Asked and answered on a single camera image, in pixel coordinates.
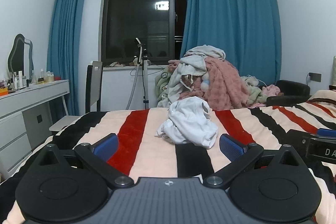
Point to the black wall outlet with charger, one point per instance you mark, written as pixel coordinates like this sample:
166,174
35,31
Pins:
315,77

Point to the pink fleece blanket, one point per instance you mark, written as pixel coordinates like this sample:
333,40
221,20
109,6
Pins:
225,82

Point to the row of cosmetic bottles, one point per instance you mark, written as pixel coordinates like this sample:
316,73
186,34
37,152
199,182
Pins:
18,82

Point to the black armchair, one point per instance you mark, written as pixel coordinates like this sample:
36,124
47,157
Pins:
288,92

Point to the beige cloth bundle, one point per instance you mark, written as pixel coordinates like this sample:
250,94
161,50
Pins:
118,64

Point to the black chair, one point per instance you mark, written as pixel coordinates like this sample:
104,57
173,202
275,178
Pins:
93,87

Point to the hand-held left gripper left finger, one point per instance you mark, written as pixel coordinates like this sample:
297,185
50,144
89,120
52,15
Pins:
106,147

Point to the silver tripod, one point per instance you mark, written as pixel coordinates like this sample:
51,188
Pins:
145,74

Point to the white t-shirt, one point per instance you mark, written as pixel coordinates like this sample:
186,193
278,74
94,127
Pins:
187,121

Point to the blue white plush toy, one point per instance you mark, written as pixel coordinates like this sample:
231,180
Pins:
205,82

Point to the wavy vanity mirror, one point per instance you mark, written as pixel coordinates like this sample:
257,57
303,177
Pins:
18,56

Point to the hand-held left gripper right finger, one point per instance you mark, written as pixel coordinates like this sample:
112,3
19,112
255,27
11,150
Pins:
231,148

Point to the wide blue curtain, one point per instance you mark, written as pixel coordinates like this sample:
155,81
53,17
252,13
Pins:
231,16

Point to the small pink garment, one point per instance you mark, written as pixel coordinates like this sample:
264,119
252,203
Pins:
271,89

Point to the white vanity desk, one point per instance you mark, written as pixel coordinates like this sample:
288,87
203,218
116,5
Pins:
31,98

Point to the beige quilted headboard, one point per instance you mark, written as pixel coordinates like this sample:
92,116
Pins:
334,71

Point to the red black striped blanket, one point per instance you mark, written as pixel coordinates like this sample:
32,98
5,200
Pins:
147,140

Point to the pale green clothes heap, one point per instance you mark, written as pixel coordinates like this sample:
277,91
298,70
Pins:
253,92

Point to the beige brown striped blanket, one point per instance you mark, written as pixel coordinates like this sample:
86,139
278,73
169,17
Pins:
325,96

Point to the grey hoodie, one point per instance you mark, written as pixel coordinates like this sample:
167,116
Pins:
194,61

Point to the dark framed window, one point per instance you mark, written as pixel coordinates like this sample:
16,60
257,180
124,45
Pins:
131,16

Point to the green printed cloth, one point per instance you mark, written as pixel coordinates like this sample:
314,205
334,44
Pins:
162,82

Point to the narrow blue curtain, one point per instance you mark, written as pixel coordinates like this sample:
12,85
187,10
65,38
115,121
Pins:
65,43

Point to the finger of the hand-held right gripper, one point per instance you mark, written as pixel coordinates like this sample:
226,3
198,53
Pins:
326,132

